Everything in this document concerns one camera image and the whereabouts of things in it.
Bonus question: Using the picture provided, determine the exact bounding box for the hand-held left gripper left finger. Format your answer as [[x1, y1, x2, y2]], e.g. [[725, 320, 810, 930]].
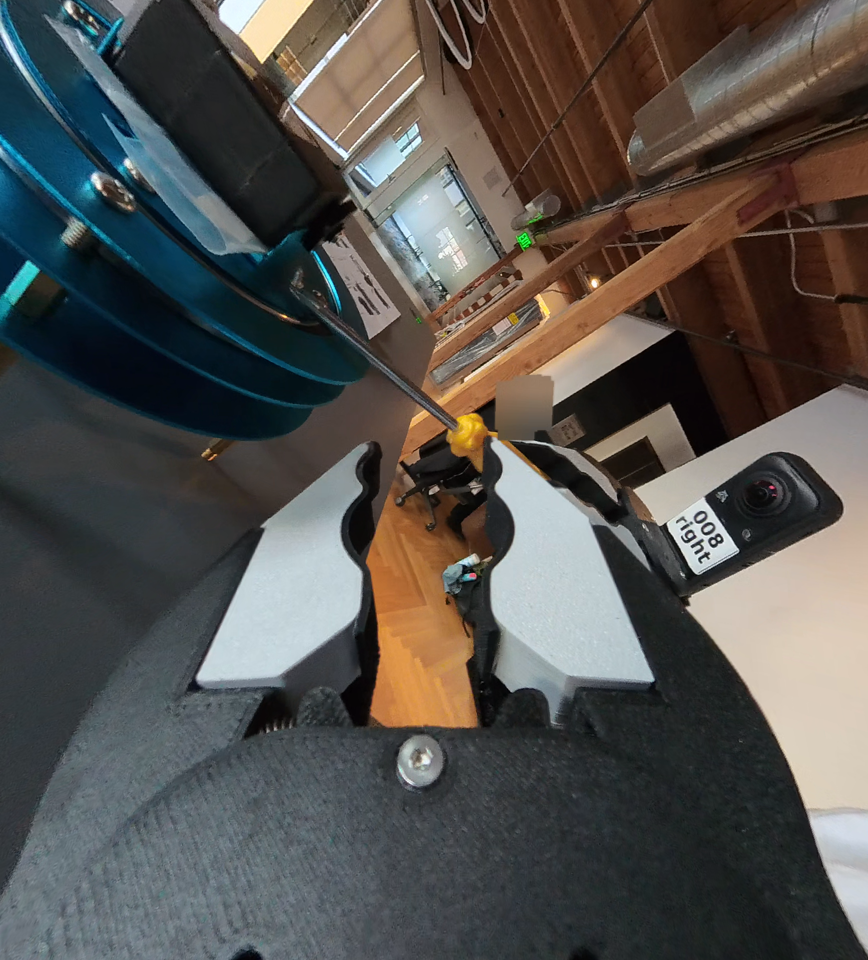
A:
[[195, 441, 384, 727]]

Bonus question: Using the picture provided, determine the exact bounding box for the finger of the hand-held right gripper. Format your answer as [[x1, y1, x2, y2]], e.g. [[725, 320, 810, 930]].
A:
[[509, 441, 630, 526]]

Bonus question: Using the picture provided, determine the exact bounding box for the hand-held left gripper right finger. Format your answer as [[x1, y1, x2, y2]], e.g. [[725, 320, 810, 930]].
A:
[[470, 437, 657, 729]]

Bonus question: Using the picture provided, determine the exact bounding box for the yellow handled screwdriver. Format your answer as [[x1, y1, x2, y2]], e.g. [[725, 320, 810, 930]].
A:
[[289, 277, 489, 460]]

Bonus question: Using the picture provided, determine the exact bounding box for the blue toy robot arm base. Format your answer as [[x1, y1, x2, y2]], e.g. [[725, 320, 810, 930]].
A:
[[0, 0, 371, 441]]

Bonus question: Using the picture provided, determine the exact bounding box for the dark grey desk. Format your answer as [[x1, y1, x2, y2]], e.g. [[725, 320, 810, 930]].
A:
[[0, 217, 438, 960]]

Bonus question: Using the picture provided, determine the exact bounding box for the dark bag with clutter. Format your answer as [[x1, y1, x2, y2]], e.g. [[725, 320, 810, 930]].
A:
[[441, 553, 496, 639]]

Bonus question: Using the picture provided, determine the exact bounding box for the black office chair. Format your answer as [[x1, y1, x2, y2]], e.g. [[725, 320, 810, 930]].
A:
[[395, 450, 480, 534]]

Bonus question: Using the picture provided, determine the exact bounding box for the wooden ceiling beam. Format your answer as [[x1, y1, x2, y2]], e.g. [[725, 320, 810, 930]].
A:
[[402, 112, 868, 459]]

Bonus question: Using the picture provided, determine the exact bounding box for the glass cylinder ceiling lamp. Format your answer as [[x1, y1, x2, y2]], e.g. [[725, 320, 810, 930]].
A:
[[511, 190, 562, 231]]

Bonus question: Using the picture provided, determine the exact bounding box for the printed instruction sheet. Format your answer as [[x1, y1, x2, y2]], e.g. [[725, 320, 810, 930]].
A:
[[321, 232, 402, 340]]

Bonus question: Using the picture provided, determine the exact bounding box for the glass door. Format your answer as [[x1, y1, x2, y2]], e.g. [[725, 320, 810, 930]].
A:
[[370, 161, 504, 314]]

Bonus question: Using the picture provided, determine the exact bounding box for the silver ventilation duct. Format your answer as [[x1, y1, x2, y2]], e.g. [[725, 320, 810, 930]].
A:
[[626, 0, 868, 178]]

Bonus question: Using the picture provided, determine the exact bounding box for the white ring ceiling lamp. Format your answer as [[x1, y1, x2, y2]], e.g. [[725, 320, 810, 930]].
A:
[[425, 0, 492, 70]]

